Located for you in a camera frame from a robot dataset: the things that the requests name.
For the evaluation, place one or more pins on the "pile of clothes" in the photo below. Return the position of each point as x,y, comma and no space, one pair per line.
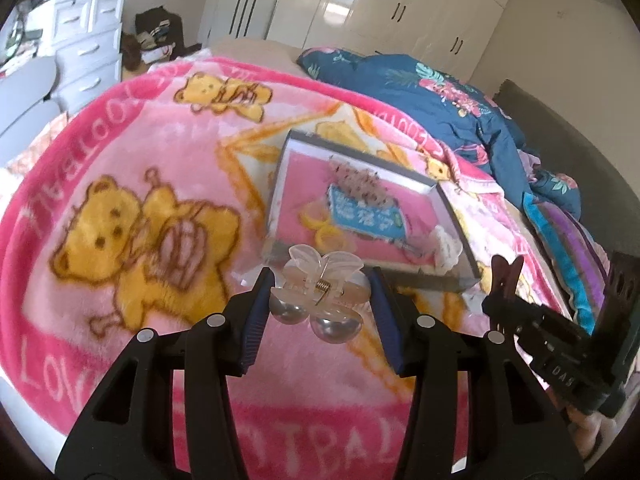
145,52

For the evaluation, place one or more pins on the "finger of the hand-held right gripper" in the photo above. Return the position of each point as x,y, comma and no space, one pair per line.
515,320

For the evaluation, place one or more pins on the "pink bear printed blanket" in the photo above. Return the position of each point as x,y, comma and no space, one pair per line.
150,135

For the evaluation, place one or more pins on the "dark grey headboard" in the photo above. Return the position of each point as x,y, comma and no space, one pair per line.
575,135

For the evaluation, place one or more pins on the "brown hair clip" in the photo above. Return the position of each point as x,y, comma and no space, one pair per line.
506,280

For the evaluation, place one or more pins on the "white claw hair clip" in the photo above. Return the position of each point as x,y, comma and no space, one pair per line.
445,247

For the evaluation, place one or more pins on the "bag of yellow hair rings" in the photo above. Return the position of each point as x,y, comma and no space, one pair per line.
312,220

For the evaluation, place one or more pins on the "grey curved board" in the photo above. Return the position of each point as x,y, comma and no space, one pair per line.
25,90

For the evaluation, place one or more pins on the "grey shallow cardboard box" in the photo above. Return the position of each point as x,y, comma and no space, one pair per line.
300,185

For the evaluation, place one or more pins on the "clear claw clip with pearls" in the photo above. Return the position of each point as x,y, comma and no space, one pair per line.
305,265

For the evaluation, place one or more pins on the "cream door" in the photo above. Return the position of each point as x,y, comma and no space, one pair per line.
220,10

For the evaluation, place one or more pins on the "white drawer chest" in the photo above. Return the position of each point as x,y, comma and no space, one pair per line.
85,50

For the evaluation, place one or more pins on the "cream wardrobe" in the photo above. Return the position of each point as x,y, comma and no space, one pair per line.
400,0

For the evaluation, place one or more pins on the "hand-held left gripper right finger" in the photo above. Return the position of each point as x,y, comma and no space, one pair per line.
390,325

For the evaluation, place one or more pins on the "dark bag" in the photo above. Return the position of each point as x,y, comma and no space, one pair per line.
155,20

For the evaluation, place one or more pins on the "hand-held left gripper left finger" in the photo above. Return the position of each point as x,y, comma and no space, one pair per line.
255,325

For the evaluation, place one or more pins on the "blue floral duvet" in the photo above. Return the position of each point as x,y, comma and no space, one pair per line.
400,80

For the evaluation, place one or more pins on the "striped pillow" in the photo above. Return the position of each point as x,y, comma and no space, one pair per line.
565,240

